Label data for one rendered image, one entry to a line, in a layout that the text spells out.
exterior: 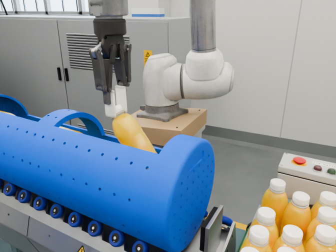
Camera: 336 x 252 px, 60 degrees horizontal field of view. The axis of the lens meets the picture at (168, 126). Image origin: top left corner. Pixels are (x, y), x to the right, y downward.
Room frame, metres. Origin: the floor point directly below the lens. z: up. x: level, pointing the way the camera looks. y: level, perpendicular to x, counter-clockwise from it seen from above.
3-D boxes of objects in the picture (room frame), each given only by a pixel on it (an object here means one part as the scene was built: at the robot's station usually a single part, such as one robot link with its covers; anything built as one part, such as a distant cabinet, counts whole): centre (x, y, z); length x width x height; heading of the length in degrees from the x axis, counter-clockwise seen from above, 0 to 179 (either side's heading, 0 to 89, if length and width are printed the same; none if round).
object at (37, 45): (2.93, 0.87, 0.72); 2.15 x 0.54 x 1.45; 65
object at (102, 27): (0.72, 0.14, 1.46); 0.08 x 0.07 x 0.09; 151
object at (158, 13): (2.56, 0.16, 1.48); 0.24 x 0.12 x 0.08; 73
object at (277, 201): (0.66, -0.29, 0.99); 0.07 x 0.07 x 0.19
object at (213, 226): (0.58, -0.11, 0.99); 0.10 x 0.02 x 0.12; 151
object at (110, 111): (0.70, 0.15, 1.30); 0.03 x 0.01 x 0.07; 61
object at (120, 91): (0.74, 0.12, 1.30); 0.03 x 0.01 x 0.07; 61
